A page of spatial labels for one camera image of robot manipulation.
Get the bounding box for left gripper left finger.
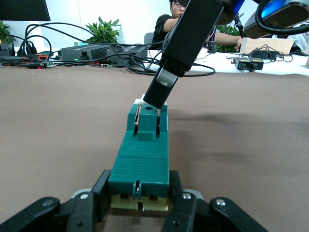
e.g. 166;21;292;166
0;170;112;232

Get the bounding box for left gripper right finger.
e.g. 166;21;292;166
160;170;268;232

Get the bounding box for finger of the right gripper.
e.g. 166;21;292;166
142;0;225;110

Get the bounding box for green load switch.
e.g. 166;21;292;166
108;98;169;211

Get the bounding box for person in black shirt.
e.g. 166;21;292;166
151;0;243;53

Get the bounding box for green potted plant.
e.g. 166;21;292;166
0;20;15;45
217;24;242;53
85;16;121;44

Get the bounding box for grey chair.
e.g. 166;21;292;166
144;32;155;50

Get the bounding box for small black adapter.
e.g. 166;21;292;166
250;57;264;71
235;57;252;71

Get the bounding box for dark grey power supply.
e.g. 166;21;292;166
60;43;114;61
106;45;148;67

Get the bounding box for light wooden box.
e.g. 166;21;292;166
240;37;295;55

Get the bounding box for orange black electronic device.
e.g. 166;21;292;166
24;52;53;61

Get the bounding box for black monitor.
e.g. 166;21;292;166
0;0;51;22

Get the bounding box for long black cable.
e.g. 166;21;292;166
125;52;216;77

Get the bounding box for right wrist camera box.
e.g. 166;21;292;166
242;0;309;39

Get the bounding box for black right camera cable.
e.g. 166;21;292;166
255;0;309;33

